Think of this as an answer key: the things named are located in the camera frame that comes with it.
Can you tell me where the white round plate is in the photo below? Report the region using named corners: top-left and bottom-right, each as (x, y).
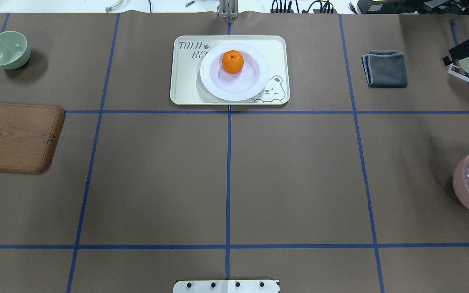
top-left (199, 42), bottom-right (270, 101)

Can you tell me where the orange mandarin fruit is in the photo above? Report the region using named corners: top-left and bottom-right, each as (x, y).
top-left (221, 50), bottom-right (244, 74)

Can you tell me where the cream bear tray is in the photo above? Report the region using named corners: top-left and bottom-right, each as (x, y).
top-left (170, 35), bottom-right (291, 105)

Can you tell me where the folded grey cloth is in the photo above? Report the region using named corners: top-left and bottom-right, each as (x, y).
top-left (362, 50), bottom-right (408, 88)

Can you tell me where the light green bowl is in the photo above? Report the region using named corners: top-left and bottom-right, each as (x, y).
top-left (0, 31), bottom-right (31, 70)

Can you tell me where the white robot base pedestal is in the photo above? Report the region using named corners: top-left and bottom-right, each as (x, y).
top-left (173, 280), bottom-right (281, 293)

